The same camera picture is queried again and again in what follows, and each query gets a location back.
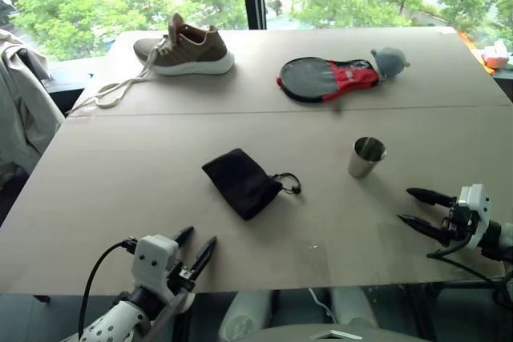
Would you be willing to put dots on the stainless steel cup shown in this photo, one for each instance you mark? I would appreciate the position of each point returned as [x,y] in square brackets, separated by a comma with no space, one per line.
[362,163]

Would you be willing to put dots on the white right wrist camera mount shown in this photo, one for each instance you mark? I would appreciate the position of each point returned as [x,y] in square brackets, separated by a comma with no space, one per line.
[477,199]

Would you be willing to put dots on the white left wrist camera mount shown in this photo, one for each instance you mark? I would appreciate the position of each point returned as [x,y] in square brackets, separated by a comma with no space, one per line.
[152,256]

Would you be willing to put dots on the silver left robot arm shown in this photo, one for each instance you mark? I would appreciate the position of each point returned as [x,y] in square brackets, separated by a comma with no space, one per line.
[120,320]

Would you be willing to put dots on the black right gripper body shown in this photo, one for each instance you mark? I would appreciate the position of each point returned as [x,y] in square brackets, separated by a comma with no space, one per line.
[461,222]

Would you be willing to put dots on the pink tissue pack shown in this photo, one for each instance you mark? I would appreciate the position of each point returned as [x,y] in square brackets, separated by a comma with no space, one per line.
[495,55]

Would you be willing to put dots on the red black paddle case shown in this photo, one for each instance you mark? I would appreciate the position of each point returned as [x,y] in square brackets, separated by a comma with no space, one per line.
[312,79]

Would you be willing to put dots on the grey plush toy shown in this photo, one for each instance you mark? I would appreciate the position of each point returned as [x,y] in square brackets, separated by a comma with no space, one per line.
[390,61]

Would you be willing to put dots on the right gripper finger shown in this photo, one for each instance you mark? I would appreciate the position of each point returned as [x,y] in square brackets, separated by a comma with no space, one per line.
[431,197]
[422,226]

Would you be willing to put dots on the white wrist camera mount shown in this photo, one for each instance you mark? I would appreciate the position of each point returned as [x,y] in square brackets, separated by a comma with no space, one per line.
[152,256]
[477,199]

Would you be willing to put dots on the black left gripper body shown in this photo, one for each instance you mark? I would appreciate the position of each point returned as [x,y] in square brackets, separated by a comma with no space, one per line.
[182,278]

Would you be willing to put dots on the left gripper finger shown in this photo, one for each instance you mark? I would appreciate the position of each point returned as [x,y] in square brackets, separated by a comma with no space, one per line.
[185,234]
[204,256]

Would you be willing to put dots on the beige coat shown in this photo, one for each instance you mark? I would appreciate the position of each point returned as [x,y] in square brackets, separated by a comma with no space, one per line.
[20,125]

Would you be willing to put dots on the brown sneaker with white sole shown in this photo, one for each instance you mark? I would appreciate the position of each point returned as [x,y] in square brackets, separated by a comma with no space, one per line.
[192,53]

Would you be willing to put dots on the white rounded robot leg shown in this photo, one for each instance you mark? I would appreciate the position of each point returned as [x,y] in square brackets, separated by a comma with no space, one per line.
[352,306]
[244,316]

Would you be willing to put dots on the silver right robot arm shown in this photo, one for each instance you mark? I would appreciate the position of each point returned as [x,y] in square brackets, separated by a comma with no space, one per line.
[499,238]

